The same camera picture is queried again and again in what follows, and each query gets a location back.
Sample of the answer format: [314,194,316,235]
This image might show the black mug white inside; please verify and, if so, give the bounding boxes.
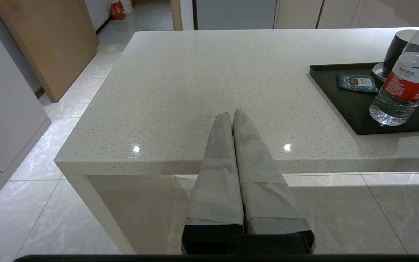
[382,29,419,78]

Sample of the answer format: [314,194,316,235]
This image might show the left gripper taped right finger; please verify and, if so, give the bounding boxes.
[232,108,315,254]

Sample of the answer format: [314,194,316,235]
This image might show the clear water bottle red cap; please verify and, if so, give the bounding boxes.
[369,15,419,126]

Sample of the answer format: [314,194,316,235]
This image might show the white storage cabinet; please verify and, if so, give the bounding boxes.
[0,4,52,221]

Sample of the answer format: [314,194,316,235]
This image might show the black rectangular serving tray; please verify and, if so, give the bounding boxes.
[309,63,419,135]

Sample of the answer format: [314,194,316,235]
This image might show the teal tea sachet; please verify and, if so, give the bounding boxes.
[338,73,379,94]

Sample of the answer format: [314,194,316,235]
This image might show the tall grey refrigerator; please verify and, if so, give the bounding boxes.
[193,0,279,30]

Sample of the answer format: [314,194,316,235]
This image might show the round white coaster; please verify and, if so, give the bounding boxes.
[372,63,388,83]

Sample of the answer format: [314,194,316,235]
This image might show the brown wooden door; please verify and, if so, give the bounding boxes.
[0,0,99,102]

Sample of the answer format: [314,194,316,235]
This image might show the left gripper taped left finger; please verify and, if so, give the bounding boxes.
[181,112,244,254]

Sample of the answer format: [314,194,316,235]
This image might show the red bag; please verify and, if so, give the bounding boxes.
[110,1,125,20]

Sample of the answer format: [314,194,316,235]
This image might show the grey kitchen base cabinet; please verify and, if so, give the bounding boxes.
[274,0,419,29]

